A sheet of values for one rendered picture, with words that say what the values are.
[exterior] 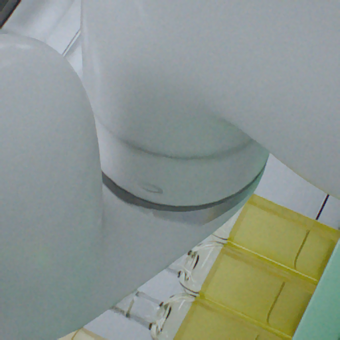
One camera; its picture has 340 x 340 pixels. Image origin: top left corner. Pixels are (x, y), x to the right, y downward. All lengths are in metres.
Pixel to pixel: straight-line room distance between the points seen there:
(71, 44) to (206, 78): 0.80
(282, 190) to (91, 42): 0.66
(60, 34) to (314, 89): 0.86
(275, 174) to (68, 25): 0.35
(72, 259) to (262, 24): 0.12
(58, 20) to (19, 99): 0.89
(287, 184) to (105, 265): 0.62
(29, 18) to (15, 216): 0.91
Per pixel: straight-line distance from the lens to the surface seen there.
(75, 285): 0.38
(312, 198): 1.01
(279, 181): 1.01
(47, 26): 1.21
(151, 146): 0.39
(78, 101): 0.33
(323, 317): 0.68
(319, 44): 0.34
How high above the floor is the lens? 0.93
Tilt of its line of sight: 15 degrees up
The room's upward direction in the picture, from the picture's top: 66 degrees counter-clockwise
